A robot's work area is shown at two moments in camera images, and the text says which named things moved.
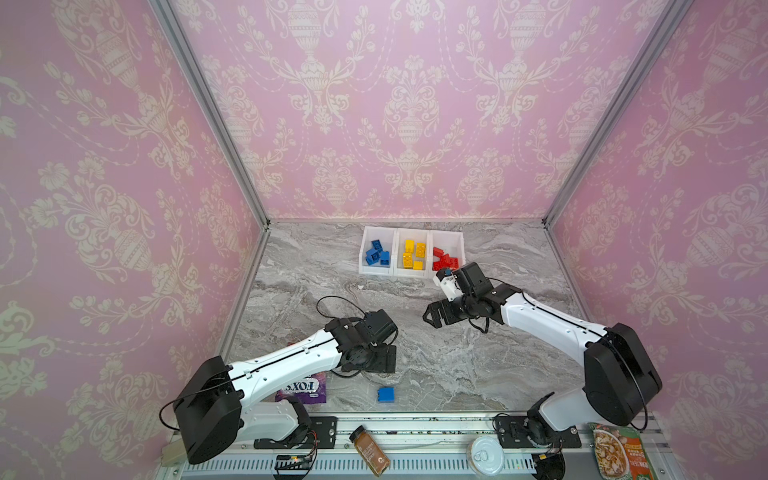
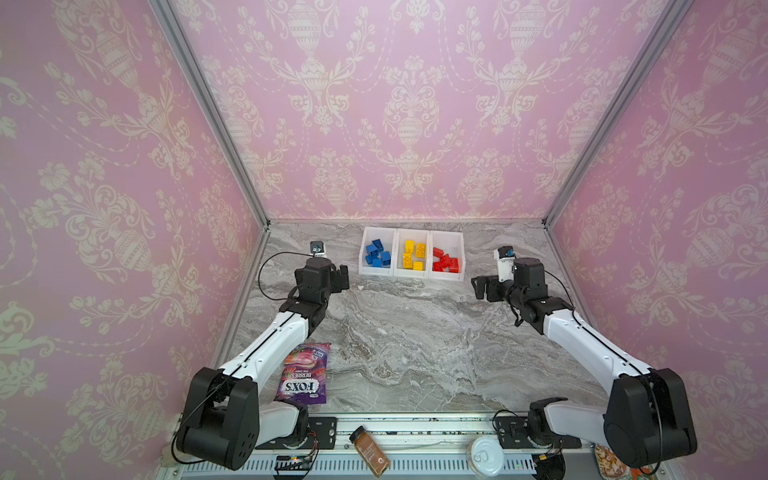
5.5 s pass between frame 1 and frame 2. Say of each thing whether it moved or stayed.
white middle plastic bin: stayed
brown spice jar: stayed
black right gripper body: moved
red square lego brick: stayed
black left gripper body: moved
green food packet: stayed
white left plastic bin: stayed
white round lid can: stayed
